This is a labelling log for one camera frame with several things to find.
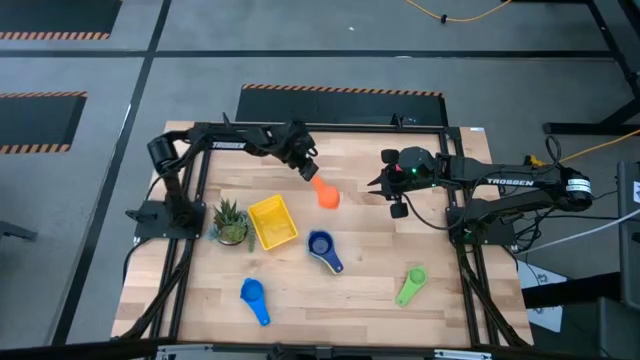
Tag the black aluminium table frame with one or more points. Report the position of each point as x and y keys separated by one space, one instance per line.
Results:
x=360 y=128

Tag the black table leg stand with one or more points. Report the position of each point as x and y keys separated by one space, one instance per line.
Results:
x=590 y=128

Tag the green measuring cup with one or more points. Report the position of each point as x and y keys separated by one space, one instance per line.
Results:
x=415 y=277

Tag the orange measuring cup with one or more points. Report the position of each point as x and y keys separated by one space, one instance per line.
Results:
x=329 y=197

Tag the yellow plastic basket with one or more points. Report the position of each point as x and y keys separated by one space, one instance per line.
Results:
x=272 y=222

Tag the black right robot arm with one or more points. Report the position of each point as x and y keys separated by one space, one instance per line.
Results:
x=510 y=172

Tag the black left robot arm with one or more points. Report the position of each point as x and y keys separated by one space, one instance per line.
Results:
x=230 y=136

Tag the white sheet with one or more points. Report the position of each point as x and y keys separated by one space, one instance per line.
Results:
x=545 y=310

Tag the blue measuring cup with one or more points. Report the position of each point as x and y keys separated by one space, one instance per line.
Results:
x=252 y=292

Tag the black floor stand foot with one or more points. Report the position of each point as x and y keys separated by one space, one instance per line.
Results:
x=15 y=231

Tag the black hazard-striped floor mat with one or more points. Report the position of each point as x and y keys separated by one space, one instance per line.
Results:
x=55 y=17
x=350 y=107
x=35 y=120

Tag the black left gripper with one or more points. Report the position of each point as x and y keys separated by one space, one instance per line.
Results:
x=295 y=142

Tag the potted green succulent plant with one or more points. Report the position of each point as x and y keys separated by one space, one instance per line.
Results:
x=231 y=227

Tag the teal measuring cup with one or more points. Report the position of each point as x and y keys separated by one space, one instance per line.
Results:
x=310 y=250

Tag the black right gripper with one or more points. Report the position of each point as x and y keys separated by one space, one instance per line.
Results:
x=425 y=165

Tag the grey equipment case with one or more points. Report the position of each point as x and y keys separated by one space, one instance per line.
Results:
x=629 y=240

